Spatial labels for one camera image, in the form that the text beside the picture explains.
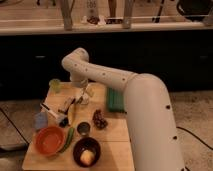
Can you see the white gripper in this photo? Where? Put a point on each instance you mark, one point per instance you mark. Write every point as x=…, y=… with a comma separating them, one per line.
x=85, y=91

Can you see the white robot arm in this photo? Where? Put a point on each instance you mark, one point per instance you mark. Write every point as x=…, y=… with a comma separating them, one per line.
x=150, y=119

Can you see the small metal cup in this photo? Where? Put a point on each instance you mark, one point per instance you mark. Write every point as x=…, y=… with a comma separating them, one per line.
x=83, y=129

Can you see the green plastic cup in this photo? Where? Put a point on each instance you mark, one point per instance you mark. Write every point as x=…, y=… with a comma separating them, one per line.
x=54, y=85

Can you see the blue paper cup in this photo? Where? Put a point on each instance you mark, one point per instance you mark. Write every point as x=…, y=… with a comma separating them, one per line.
x=40, y=121

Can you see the yellow banana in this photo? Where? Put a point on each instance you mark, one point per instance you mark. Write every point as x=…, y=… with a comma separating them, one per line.
x=71, y=114

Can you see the bunch of dark grapes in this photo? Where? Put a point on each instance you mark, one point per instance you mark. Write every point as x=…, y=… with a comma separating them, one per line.
x=99, y=121

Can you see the green dish rack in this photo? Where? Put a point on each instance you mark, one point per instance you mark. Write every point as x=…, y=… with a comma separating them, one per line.
x=114, y=101

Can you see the green cucumber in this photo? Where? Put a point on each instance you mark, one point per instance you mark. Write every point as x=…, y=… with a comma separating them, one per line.
x=68, y=139

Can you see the wooden table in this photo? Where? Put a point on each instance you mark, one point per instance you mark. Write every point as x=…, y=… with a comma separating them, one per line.
x=116, y=154

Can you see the dark brown bowl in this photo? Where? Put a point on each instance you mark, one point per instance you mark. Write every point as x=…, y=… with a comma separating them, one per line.
x=87, y=143

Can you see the orange bowl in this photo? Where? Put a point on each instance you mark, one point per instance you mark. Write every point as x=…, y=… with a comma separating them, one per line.
x=49, y=140

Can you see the yellow lemon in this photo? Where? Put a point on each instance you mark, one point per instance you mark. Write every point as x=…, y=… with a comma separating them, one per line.
x=87, y=157

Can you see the white handled brush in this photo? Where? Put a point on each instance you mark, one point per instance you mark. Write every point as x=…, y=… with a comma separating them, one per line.
x=61, y=119

